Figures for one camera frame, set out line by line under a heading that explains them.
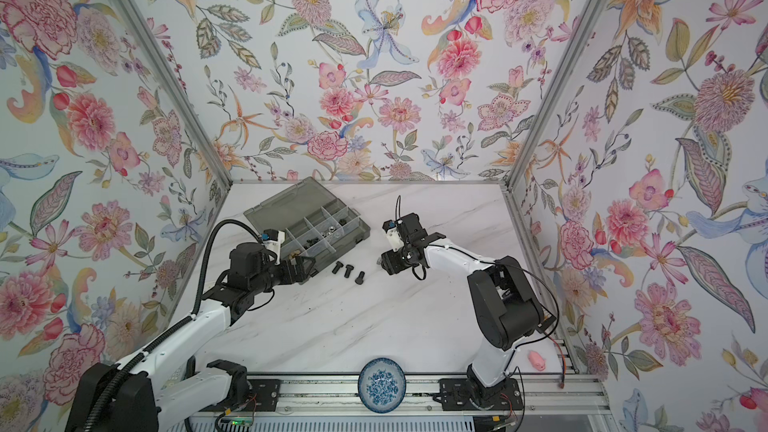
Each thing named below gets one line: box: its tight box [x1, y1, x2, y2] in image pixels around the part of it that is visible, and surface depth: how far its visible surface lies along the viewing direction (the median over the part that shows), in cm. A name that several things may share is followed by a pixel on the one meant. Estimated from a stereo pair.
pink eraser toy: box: [528, 350, 546, 371], surface depth 80 cm
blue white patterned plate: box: [358, 357, 407, 413], surface depth 76 cm
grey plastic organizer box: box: [243, 176, 371, 268], surface depth 109 cm
